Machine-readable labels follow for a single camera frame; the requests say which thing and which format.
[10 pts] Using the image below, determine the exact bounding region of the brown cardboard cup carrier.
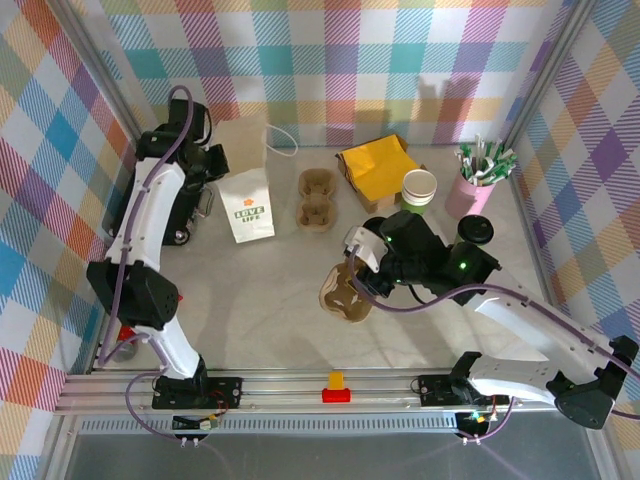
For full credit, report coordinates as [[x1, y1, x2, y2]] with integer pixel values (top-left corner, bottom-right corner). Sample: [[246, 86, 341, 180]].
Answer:
[[297, 168, 337, 232], [318, 263, 374, 325]]

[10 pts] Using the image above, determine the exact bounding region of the white paper takeout bag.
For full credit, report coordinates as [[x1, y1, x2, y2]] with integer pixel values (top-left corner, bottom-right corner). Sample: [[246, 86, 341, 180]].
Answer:
[[214, 117, 300, 245]]

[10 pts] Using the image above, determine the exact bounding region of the black plastic cup lid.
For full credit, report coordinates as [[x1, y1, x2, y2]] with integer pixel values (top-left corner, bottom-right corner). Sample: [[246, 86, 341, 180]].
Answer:
[[458, 214, 496, 246]]

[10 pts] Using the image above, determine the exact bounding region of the black hard case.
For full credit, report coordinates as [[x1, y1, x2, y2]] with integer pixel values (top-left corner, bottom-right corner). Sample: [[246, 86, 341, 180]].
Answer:
[[107, 153, 216, 246]]

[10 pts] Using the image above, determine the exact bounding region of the pink straw holder cup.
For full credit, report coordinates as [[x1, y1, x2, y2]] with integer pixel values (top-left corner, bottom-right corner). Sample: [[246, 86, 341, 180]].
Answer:
[[444, 167, 496, 221]]

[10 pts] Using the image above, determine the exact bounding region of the green paper cup stack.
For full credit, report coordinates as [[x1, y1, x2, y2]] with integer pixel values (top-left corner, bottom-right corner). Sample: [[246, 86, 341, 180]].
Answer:
[[399, 169, 437, 216]]

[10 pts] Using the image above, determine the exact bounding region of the yellow paper napkin stack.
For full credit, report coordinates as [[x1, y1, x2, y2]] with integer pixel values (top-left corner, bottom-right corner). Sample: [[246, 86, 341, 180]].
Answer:
[[339, 142, 419, 196]]

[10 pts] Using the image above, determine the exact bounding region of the red and yellow clamp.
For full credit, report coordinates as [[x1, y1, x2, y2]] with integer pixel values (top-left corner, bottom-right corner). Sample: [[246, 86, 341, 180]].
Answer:
[[321, 370, 354, 404]]

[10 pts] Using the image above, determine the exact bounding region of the small black controller board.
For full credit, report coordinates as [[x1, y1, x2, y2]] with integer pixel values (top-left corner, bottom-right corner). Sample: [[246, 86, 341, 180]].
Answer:
[[457, 412, 494, 434], [172, 414, 222, 432]]

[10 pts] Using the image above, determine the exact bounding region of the aluminium frame post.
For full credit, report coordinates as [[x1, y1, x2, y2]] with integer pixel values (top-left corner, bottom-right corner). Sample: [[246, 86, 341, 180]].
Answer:
[[52, 0, 155, 154], [499, 0, 601, 149]]

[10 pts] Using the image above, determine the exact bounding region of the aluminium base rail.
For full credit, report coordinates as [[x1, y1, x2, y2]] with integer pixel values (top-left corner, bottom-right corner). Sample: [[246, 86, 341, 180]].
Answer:
[[54, 367, 609, 416]]

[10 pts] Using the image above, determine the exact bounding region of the grey slotted cable duct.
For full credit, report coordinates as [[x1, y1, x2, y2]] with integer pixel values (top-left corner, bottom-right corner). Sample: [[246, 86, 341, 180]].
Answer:
[[79, 418, 464, 435]]

